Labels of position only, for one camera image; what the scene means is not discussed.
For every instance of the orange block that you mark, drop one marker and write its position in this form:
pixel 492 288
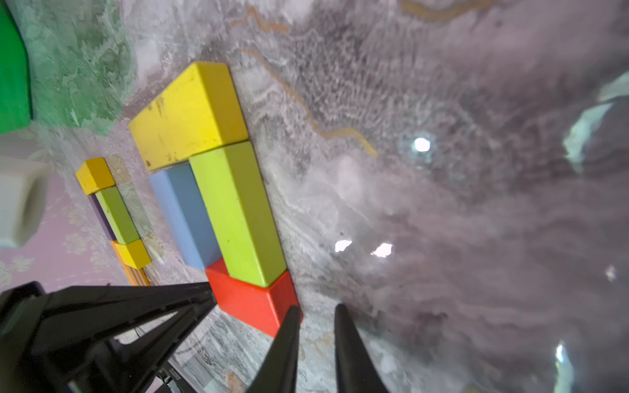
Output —
pixel 136 277

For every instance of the yellow-green long block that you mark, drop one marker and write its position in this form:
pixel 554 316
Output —
pixel 197 112

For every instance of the long yellow block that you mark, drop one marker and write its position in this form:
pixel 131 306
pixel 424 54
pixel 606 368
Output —
pixel 94 175

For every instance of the lime green block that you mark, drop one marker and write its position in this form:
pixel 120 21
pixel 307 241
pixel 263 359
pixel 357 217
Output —
pixel 117 215
pixel 236 202

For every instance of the light blue block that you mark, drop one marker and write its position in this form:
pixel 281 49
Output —
pixel 178 195

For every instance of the green plastic basket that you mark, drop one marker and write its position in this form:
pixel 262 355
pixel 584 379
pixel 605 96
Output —
pixel 16 111

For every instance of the red block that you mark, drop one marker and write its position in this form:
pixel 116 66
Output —
pixel 261 308

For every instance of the small yellow block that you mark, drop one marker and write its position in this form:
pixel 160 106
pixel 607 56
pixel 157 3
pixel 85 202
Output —
pixel 134 254

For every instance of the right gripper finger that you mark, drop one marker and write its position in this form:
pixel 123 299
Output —
pixel 95 339

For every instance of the purple block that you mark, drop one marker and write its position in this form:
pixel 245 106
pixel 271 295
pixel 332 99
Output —
pixel 102 219

